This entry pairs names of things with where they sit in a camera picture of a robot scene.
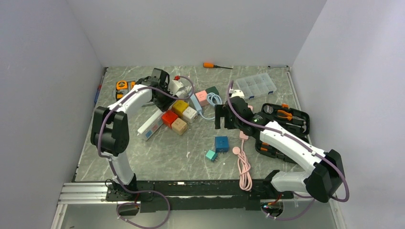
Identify black plastic tool case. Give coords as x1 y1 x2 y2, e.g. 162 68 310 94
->
255 103 311 162

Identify clear plastic organizer box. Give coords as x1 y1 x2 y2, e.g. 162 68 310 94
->
234 73 277 100

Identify grey tool tray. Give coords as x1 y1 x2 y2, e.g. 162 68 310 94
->
113 80 136 101

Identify light blue power strip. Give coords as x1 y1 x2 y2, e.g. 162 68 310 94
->
190 94 203 115

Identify white power strip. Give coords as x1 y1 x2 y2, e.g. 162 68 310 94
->
138 109 164 141

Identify blue cube socket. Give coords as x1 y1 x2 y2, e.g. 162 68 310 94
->
214 136 230 153

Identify teal plug adapter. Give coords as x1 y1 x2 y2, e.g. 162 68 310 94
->
205 150 218 162

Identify pink power cable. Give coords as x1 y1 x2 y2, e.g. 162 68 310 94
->
232 139 253 192

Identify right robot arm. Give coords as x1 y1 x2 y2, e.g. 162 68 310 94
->
214 96 350 203

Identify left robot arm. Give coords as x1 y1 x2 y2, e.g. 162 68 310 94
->
90 68 176 200

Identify yellow cube socket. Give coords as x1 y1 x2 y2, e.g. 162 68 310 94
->
172 100 189 117

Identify red cube socket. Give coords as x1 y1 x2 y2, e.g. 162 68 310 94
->
161 110 179 128

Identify pink cube socket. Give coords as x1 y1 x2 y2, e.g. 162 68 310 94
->
195 90 209 107

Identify white cube socket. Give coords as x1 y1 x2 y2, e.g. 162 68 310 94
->
182 106 198 124

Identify beige cube socket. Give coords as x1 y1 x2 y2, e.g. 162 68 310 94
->
171 118 188 135

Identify dark green cube socket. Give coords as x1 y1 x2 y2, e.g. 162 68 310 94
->
205 86 220 95

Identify steel claw hammer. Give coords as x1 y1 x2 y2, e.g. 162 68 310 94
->
286 123 310 135

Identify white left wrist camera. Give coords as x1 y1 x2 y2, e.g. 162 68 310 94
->
168 75 184 95

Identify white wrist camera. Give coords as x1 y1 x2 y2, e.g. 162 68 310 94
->
229 89 245 99
168 75 184 95

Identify orange handled pliers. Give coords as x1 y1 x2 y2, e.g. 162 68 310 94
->
276 109 307 124

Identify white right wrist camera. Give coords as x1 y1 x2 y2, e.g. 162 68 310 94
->
229 89 245 99

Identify orange handled screwdriver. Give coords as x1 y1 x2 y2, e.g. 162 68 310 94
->
203 62 233 70

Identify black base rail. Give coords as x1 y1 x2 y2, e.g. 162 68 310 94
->
105 179 293 213

